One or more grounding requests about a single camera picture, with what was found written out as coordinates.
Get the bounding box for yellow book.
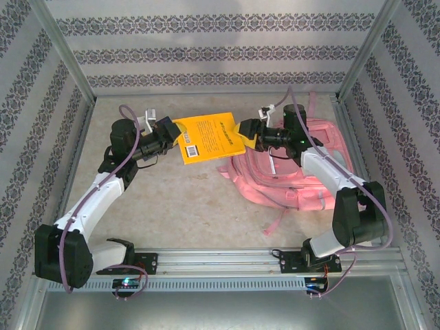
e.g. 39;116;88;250
171;111;247;166

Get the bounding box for pink backpack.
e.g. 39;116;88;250
216;91;355;237

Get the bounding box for left controller board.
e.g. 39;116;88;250
111;277;142;290

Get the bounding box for controller board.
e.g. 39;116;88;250
111;277;142;290
305;276;329;294

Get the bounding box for right controller board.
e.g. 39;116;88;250
305;276;329;294

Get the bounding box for grey metal sheet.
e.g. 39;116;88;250
32;274;419;330

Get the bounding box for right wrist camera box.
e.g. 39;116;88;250
257;104;276;120

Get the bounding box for aluminium back rail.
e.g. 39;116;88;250
94;91;340;100

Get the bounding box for aluminium side rail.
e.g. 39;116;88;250
329;96;405;252
47;99;96;252

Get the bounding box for aluminium frame post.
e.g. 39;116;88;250
29;0;97;104
338;0;402;100

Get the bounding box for aluminium mounting rail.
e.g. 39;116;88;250
32;249;405;276

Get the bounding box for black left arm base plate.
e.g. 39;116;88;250
96;252;160;276

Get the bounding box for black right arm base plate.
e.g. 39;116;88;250
278;250;342;275

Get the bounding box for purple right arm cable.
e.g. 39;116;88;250
274;85;395;300

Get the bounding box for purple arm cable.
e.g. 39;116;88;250
274;85;395;300
58;104;149;303

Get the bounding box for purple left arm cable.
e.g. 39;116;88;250
58;104;149;303

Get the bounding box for slotted grey cable duct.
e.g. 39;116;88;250
46;277;307;292

